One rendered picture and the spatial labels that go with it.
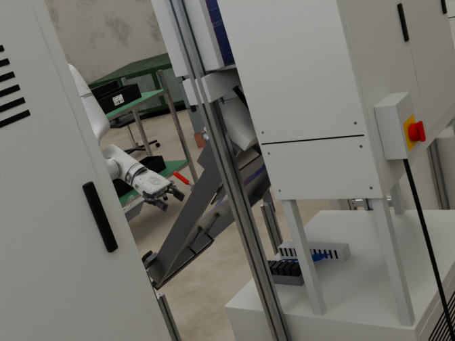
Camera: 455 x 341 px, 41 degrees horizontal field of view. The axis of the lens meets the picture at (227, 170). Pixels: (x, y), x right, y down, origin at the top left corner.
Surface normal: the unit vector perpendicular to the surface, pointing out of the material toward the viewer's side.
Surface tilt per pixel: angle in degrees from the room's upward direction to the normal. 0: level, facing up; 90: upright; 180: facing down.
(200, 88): 90
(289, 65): 90
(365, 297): 0
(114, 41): 90
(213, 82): 90
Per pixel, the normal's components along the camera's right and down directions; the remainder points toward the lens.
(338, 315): -0.29, -0.91
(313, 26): -0.56, 0.41
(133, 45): -0.28, 0.36
